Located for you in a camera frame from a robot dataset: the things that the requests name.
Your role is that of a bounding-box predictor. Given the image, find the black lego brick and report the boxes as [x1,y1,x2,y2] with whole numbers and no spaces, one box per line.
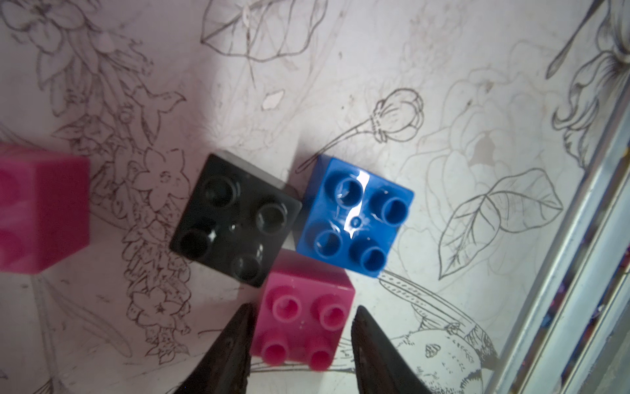
[170,150,302,287]

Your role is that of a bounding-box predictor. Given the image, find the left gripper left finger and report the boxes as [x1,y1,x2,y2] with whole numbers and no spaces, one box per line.
[175,303,255,394]

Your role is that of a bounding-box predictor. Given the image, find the pink lego brick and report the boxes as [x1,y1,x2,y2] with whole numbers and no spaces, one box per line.
[1,143,90,274]
[249,250,355,371]

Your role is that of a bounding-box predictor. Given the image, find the blue lego brick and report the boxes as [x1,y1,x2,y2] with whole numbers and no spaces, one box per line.
[295,154,414,277]

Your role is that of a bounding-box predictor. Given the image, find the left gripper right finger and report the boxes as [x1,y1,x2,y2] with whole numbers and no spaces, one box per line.
[351,305,431,394]

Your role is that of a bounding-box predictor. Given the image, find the aluminium front rail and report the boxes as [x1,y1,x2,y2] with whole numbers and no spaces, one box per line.
[486,87,629,393]

